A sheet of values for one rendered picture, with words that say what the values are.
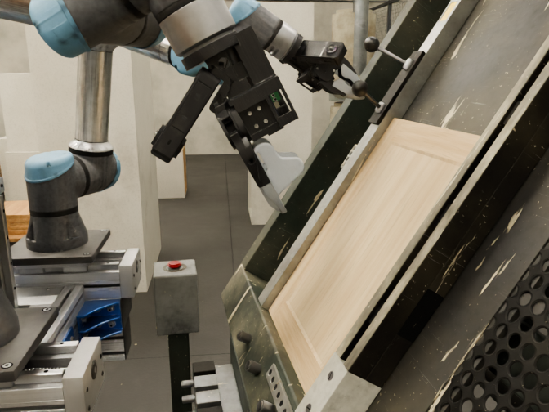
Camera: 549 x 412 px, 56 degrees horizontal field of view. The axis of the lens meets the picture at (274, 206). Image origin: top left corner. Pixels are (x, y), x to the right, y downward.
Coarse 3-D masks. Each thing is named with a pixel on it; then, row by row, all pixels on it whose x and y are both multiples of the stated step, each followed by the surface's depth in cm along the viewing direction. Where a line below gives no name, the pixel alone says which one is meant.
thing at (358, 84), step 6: (354, 84) 116; (360, 84) 115; (366, 84) 116; (354, 90) 116; (360, 90) 115; (366, 90) 116; (360, 96) 117; (366, 96) 119; (372, 102) 122; (378, 108) 124
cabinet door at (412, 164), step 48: (384, 144) 120; (432, 144) 102; (384, 192) 109; (432, 192) 94; (336, 240) 117; (384, 240) 100; (288, 288) 126; (336, 288) 106; (288, 336) 113; (336, 336) 97
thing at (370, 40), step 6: (366, 42) 124; (372, 42) 124; (378, 42) 124; (366, 48) 125; (372, 48) 124; (378, 48) 125; (390, 54) 124; (396, 60) 124; (402, 60) 123; (408, 60) 122; (408, 66) 122
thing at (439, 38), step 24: (456, 0) 121; (456, 24) 121; (432, 48) 121; (408, 96) 123; (384, 120) 123; (360, 144) 127; (336, 192) 125; (312, 216) 130; (312, 240) 127; (288, 264) 127
